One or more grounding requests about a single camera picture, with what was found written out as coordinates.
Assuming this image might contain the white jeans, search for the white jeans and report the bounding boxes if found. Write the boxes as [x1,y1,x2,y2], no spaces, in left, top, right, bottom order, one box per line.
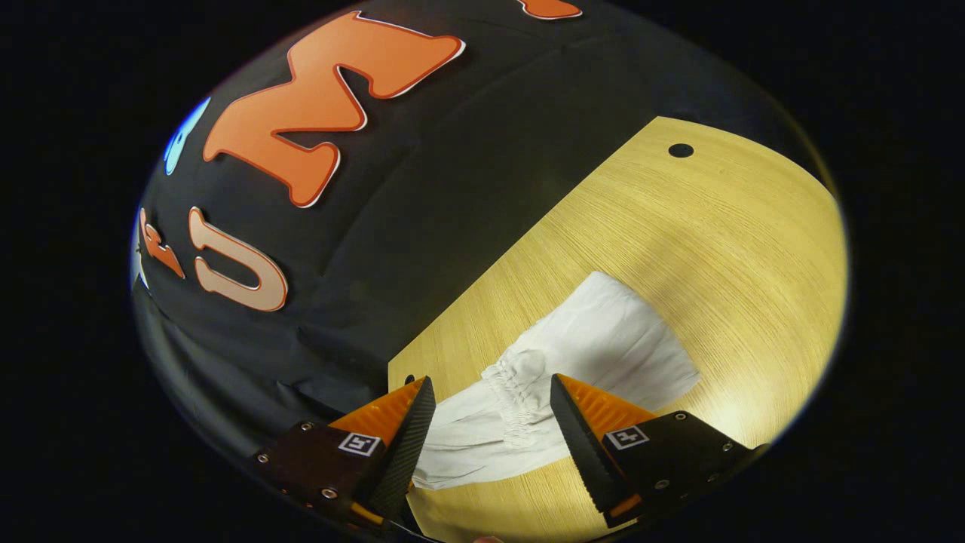
[411,271,702,491]

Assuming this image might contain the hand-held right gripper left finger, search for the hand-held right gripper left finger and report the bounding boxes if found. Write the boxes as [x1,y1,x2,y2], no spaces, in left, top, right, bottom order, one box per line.
[253,376,437,529]

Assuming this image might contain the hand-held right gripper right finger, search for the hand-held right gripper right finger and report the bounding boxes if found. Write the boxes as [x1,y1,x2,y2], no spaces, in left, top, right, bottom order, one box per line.
[549,373,770,529]

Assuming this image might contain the black backdrop cloth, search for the black backdrop cloth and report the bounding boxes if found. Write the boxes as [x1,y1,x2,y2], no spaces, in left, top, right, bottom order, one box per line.
[132,0,838,468]

